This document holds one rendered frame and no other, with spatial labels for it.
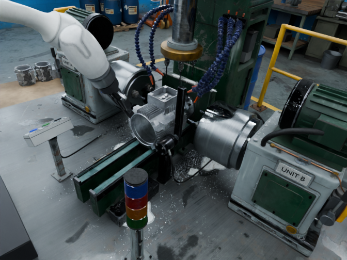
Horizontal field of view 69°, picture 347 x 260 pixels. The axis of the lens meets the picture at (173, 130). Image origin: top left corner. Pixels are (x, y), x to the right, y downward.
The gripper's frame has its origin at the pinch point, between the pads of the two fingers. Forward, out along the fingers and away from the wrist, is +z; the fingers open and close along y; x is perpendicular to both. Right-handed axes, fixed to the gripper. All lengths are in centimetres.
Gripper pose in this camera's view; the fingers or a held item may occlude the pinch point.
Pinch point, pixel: (127, 110)
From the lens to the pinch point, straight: 108.9
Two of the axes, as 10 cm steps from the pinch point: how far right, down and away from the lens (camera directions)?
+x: -5.7, 7.8, -2.7
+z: 2.5, 4.7, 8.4
